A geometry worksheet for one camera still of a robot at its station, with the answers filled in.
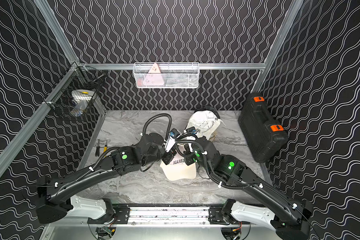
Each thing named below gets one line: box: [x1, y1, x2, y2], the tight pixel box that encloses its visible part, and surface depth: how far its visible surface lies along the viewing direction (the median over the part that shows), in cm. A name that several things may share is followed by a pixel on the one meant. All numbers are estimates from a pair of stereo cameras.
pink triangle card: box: [142, 63, 164, 86], surface depth 91 cm
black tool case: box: [237, 92, 288, 163], surface depth 85 cm
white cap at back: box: [184, 105, 226, 141], surface depth 99 cm
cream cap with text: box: [160, 150, 197, 181], surface depth 79 cm
